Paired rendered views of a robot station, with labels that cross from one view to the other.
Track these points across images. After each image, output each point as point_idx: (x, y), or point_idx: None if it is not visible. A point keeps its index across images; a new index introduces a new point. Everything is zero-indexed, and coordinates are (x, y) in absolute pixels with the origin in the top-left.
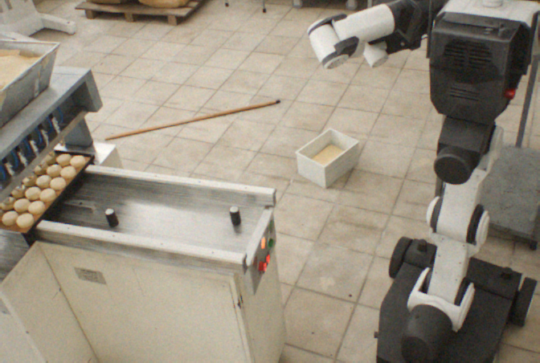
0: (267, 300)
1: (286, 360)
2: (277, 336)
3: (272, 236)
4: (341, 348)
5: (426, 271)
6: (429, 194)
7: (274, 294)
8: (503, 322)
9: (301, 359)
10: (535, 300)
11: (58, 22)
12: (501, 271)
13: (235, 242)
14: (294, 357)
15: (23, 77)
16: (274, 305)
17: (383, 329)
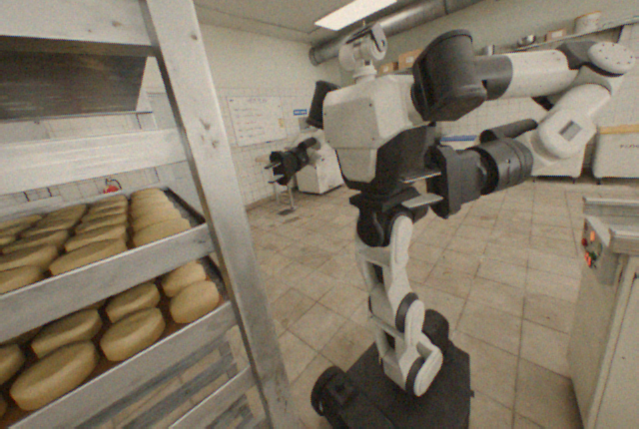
0: (591, 321)
1: (573, 426)
2: (582, 379)
3: (597, 260)
4: (509, 423)
5: (420, 370)
6: None
7: (594, 343)
8: (361, 356)
9: (554, 423)
10: (310, 417)
11: None
12: (343, 382)
13: (621, 226)
14: (565, 427)
15: None
16: (591, 349)
17: (464, 375)
